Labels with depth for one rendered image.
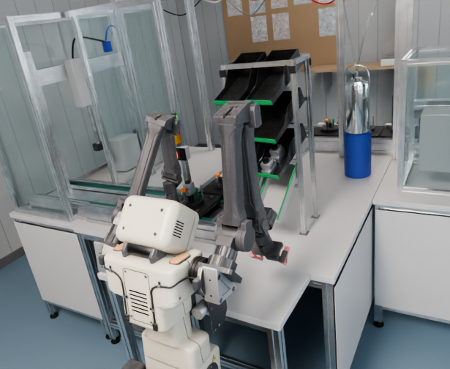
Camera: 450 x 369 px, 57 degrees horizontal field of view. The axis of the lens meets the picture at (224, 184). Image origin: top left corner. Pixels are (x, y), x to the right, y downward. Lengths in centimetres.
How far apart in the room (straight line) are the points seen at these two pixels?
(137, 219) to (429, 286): 175
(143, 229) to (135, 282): 16
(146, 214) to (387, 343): 184
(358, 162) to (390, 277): 68
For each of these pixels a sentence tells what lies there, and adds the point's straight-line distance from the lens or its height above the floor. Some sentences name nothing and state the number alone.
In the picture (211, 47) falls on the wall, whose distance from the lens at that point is 587.
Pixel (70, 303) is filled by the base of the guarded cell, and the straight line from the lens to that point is 307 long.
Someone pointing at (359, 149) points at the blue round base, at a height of 104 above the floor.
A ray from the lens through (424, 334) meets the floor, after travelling 281.
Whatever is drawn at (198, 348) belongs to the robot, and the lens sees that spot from 145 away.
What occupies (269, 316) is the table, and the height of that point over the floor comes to 86.
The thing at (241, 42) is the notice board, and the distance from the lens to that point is 560.
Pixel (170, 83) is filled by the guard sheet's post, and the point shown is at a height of 157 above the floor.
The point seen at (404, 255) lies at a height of 54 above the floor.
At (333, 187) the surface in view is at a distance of 247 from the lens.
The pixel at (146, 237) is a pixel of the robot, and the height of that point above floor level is 131.
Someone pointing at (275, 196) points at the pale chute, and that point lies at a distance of 191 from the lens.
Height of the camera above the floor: 187
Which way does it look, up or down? 22 degrees down
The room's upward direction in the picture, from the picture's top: 8 degrees counter-clockwise
